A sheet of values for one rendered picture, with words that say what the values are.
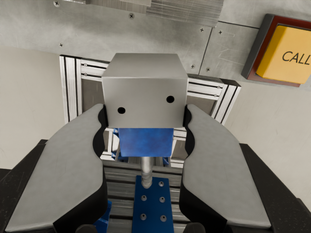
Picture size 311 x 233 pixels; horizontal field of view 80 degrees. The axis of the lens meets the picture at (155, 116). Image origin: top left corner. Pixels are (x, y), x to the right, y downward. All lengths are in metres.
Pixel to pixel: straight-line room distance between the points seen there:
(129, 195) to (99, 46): 0.34
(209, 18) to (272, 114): 1.35
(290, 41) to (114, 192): 0.43
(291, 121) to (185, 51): 1.40
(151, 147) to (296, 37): 0.21
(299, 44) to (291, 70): 0.03
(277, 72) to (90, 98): 0.85
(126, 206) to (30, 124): 1.15
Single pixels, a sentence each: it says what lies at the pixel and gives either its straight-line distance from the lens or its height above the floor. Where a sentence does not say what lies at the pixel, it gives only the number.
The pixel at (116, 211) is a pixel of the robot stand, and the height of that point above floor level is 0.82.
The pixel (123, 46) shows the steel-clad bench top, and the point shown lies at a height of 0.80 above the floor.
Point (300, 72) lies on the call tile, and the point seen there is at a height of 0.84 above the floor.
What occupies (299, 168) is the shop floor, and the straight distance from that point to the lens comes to 2.01.
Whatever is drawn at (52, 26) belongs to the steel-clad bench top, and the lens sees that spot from 0.29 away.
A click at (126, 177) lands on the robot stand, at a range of 0.52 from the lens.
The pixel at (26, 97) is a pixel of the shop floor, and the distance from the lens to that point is 1.41.
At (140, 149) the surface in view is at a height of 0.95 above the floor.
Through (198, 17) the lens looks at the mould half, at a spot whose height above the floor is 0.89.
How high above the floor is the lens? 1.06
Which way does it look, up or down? 58 degrees down
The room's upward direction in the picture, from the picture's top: 177 degrees clockwise
